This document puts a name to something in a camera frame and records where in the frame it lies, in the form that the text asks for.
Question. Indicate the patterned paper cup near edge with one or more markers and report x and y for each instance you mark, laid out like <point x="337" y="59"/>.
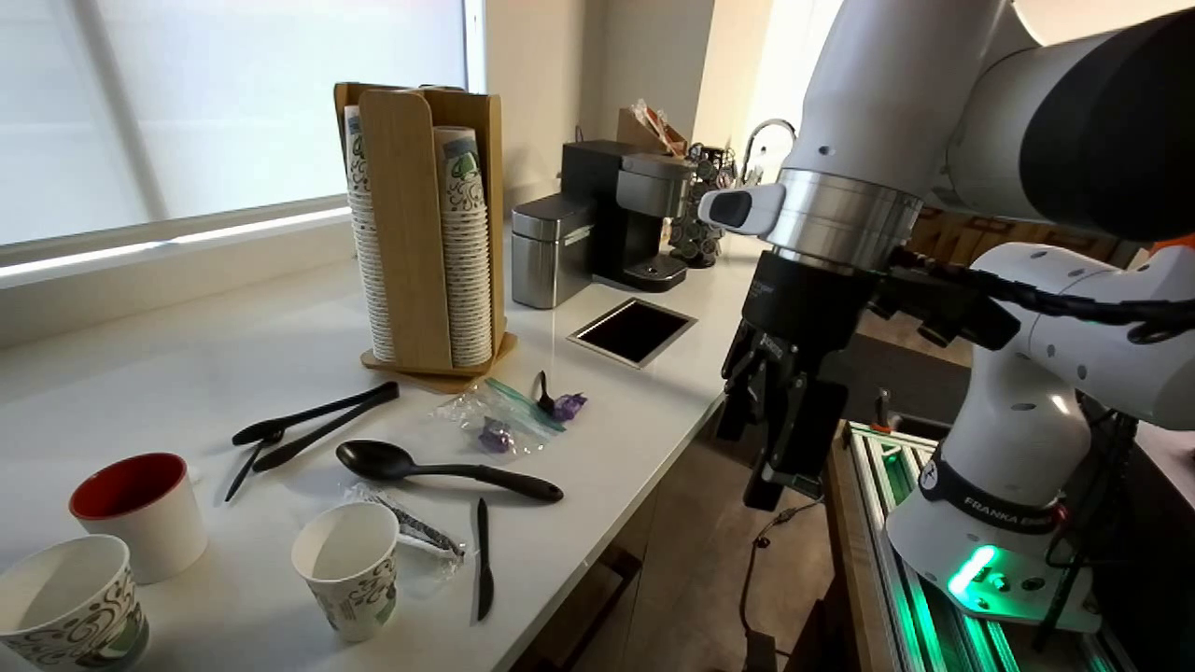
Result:
<point x="72" y="605"/>

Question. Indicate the black plastic fork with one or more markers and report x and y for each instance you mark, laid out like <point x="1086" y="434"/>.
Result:
<point x="249" y="463"/>

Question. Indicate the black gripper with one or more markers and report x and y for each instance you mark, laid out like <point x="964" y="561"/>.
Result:
<point x="792" y="319"/>

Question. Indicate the wooden cup holder stand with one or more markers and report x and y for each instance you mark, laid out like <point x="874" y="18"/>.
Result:
<point x="406" y="187"/>

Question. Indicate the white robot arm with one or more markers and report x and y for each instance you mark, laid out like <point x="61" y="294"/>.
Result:
<point x="1022" y="194"/>

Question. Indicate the large black plastic spoon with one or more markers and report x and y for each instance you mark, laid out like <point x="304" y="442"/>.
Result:
<point x="388" y="463"/>

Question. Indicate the left stack of paper cups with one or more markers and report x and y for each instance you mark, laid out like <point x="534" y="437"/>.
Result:
<point x="366" y="233"/>

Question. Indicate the black coffee machine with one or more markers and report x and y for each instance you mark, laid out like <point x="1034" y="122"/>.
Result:
<point x="630" y="194"/>

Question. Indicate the patterned paper coffee cup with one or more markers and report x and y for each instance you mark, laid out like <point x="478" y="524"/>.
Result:
<point x="349" y="564"/>

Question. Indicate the right stack of paper cups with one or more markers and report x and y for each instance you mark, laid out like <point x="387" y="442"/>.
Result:
<point x="466" y="245"/>

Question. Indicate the white cup red inside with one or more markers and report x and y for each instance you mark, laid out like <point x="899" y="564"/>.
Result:
<point x="152" y="505"/>

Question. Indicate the stack of paper cups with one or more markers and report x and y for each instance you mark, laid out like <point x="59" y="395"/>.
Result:
<point x="366" y="233"/>
<point x="466" y="245"/>

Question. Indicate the clear bag purple items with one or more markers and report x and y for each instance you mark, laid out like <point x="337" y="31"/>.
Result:
<point x="512" y="422"/>

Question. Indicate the black countertop opening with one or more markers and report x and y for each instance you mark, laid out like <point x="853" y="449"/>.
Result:
<point x="632" y="330"/>

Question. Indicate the black plastic knife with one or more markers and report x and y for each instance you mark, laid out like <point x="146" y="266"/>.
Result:
<point x="487" y="589"/>

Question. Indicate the grey metal bin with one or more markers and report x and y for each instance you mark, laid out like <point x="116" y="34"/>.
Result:
<point x="550" y="250"/>

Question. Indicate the black plastic spoon pair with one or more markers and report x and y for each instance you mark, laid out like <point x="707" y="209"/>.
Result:
<point x="286" y="437"/>

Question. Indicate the wrapped cutlery packet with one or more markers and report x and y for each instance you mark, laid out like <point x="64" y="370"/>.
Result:
<point x="422" y="530"/>

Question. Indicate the sink faucet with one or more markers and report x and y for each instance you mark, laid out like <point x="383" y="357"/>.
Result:
<point x="767" y="151"/>

